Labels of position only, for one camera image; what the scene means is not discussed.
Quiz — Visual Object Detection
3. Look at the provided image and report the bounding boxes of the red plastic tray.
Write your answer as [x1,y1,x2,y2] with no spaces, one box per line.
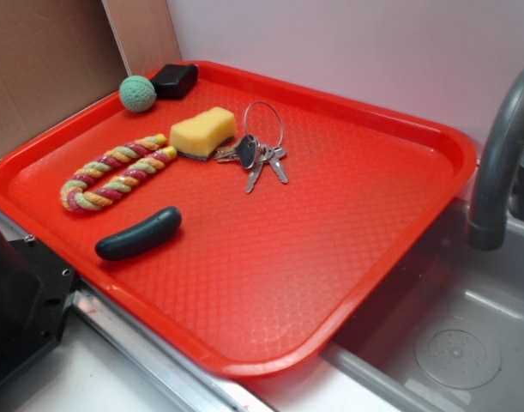
[0,62,477,379]

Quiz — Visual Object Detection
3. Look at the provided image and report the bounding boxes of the yellow sponge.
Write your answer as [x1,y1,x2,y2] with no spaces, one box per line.
[170,106,237,161]

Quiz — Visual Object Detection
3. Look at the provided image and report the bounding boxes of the dark green toy cucumber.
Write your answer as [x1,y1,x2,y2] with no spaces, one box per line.
[94,206,182,261]

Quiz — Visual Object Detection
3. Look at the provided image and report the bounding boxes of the black rectangular block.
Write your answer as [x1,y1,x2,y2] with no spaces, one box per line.
[150,64,198,100]

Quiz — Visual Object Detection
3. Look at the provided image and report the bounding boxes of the green textured ball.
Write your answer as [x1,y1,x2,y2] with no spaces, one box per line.
[119,76,157,112]

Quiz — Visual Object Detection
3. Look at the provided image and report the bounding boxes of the grey toy faucet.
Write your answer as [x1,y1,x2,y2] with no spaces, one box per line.
[466,70,524,251]

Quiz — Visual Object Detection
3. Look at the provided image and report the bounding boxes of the grey toy sink basin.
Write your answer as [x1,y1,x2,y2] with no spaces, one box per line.
[322,201,524,411]

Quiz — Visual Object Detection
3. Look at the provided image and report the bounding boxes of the brown cardboard panel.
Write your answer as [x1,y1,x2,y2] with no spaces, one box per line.
[0,1,181,158]

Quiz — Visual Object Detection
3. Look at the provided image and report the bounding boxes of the silver keys on ring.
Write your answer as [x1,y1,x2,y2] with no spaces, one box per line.
[214,100,289,194]

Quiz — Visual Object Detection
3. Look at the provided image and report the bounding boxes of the multicolour twisted rope toy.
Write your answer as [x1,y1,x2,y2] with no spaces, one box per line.
[60,134,178,212]

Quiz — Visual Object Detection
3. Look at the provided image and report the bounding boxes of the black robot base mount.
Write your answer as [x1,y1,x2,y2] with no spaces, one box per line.
[0,231,78,388]

